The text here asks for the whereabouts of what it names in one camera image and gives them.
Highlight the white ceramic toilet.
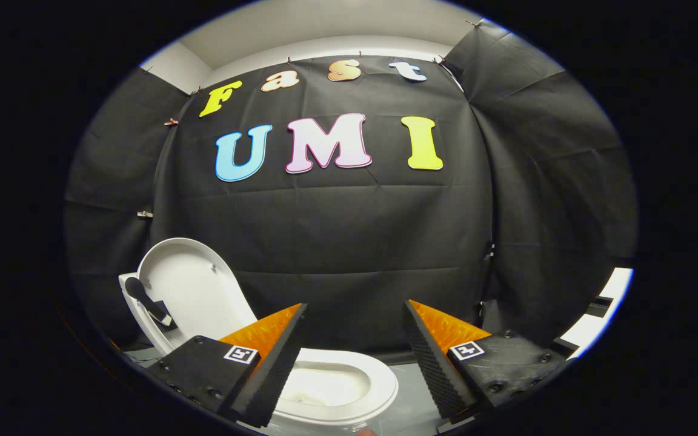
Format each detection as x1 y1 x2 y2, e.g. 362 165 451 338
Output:
119 272 399 429

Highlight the white toilet lid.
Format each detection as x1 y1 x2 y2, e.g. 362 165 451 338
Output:
136 237 259 355

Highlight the black lid handle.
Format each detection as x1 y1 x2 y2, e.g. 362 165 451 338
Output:
125 277 176 331

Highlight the white and black board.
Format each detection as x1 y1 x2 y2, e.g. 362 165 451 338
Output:
558 266 634 359

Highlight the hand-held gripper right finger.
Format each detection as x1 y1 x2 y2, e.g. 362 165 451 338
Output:
403 300 568 424

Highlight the black backdrop cloth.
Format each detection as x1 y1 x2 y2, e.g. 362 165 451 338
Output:
64 21 637 352

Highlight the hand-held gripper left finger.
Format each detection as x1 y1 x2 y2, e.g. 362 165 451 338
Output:
146 303 310 429

